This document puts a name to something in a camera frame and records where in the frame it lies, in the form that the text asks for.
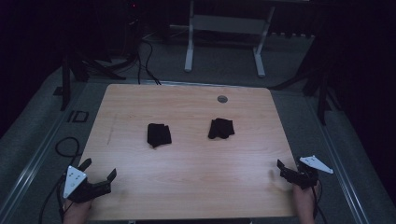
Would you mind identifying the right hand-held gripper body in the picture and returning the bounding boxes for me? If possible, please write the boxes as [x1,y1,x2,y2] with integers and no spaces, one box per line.
[284,155,334,190]

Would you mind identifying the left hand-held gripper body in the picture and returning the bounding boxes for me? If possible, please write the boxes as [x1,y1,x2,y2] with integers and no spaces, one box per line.
[63,165,112,204]

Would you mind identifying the black sock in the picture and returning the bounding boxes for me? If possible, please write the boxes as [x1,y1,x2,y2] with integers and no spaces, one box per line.
[207,118,236,140]
[147,122,173,149]

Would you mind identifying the person's right hand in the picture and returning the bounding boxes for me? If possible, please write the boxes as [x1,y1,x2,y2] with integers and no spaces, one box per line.
[291,180,321,224]

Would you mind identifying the person's left hand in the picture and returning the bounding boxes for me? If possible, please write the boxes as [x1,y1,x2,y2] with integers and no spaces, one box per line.
[63,199,93,224]

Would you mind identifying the black floor tape marker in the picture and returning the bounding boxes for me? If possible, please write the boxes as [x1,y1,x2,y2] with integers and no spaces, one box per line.
[66,109,91,123]

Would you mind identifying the black tripod stand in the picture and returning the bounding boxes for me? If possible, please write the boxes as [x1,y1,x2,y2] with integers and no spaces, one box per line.
[270,60,342,126]
[53,50,127,112]

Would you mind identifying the dark power strip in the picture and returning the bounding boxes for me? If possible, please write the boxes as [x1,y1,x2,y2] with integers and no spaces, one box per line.
[268,31,316,40]

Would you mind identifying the black floor cable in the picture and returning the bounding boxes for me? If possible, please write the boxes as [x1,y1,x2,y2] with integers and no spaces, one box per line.
[37,136,82,224]

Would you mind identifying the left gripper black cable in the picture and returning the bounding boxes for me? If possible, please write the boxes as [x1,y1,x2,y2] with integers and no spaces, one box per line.
[56,183,76,222]

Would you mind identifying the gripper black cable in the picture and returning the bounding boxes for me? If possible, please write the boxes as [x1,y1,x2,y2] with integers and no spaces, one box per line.
[311,181,329,224]
[56,183,76,222]

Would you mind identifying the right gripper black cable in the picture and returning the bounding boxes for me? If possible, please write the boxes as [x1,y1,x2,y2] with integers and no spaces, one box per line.
[311,181,329,224]

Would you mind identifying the grey metal floor rail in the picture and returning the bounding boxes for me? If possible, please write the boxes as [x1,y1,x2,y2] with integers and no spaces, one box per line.
[305,95,372,224]
[0,122,74,220]

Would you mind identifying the black cables behind table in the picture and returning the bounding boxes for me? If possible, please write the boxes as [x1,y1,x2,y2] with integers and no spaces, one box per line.
[135,36,163,86]

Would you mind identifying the white metal table frame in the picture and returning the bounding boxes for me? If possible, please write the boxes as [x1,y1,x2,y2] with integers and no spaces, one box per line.
[184,0,276,78]

